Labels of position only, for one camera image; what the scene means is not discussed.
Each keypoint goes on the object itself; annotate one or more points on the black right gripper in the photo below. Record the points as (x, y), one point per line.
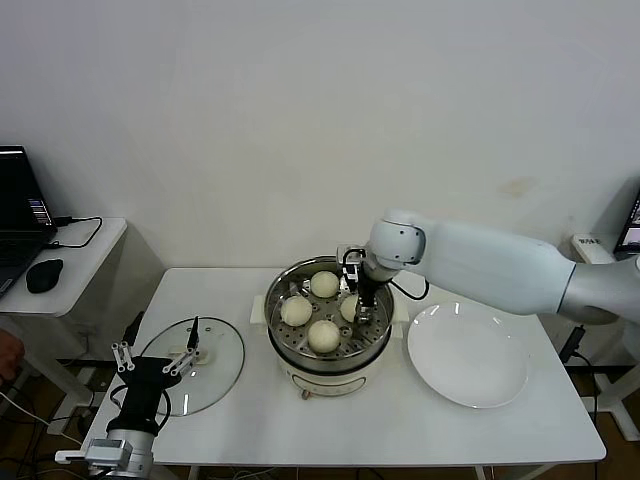
(369, 287)

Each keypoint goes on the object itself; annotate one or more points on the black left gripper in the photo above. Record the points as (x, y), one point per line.
(145, 377)

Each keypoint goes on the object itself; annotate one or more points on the white steamed baozi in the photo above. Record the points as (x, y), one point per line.
(296, 311)
(349, 309)
(324, 336)
(324, 284)

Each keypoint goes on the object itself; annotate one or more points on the round glass pot lid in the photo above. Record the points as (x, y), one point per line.
(225, 360)

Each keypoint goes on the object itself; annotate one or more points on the black computer mouse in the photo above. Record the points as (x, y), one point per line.
(45, 276)

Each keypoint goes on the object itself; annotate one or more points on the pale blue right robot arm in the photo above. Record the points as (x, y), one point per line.
(500, 270)

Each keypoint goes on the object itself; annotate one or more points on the perforated steel steamer basket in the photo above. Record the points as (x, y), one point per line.
(280, 300)

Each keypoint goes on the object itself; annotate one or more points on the cream electric cooker pot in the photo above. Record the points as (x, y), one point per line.
(325, 382)

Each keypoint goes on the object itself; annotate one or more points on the white side desk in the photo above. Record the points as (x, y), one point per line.
(100, 250)
(590, 252)

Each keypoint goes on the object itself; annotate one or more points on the round white plate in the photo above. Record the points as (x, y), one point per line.
(465, 355)

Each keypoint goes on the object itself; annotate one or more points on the white table leg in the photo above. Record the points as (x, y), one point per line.
(195, 474)
(486, 474)

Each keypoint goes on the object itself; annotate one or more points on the white printed label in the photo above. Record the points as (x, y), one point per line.
(590, 243)

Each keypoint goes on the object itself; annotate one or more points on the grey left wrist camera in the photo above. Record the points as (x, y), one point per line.
(102, 450)

